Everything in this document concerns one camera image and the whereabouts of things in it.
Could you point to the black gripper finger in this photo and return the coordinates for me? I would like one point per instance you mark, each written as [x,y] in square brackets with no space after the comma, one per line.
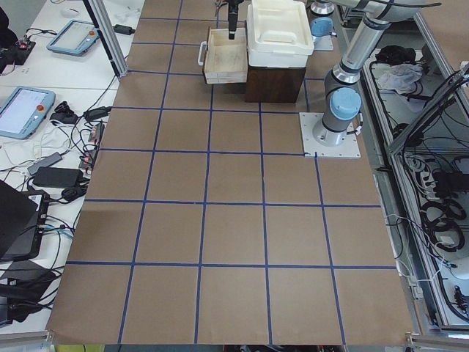
[233,11]

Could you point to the light wooden drawer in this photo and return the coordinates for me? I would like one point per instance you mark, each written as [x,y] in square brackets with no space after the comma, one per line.
[226,61]

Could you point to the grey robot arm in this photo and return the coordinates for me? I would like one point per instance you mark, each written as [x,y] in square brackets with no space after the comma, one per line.
[343,102]

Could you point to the second grey robot arm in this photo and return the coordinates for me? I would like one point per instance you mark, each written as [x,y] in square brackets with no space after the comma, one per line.
[318,26]

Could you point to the dark wooden drawer cabinet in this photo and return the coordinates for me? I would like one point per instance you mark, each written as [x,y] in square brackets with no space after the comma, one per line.
[273,84]

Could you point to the white plastic lidded bin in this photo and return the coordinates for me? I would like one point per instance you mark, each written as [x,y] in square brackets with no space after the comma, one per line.
[278,34]

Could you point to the small black power adapter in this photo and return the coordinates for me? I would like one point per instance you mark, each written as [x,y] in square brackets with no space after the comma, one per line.
[122,29]

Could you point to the upper teach pendant tablet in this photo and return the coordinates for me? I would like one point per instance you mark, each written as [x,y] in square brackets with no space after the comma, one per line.
[74,39]

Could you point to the teach pendant tablet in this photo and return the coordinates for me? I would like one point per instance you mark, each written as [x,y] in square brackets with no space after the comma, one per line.
[24,111]
[74,39]

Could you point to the white crumpled cloth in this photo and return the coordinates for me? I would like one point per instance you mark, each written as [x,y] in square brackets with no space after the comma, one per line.
[401,78]

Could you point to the brown paper table mat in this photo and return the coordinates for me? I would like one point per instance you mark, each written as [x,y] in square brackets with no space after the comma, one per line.
[204,222]

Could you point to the lower teach pendant tablet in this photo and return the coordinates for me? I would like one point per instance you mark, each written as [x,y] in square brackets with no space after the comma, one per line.
[24,111]

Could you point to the black power adapter brick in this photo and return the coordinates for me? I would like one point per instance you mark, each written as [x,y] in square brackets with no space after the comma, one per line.
[53,177]

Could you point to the black laptop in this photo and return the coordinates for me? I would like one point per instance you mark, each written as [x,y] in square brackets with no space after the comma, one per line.
[23,215]

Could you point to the white drawer handle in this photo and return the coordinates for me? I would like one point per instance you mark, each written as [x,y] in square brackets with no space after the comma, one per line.
[201,54]

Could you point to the aluminium frame post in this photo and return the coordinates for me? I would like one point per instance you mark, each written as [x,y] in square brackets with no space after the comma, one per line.
[99,16]

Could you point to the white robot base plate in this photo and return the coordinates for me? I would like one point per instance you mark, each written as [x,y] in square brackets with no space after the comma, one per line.
[319,142]

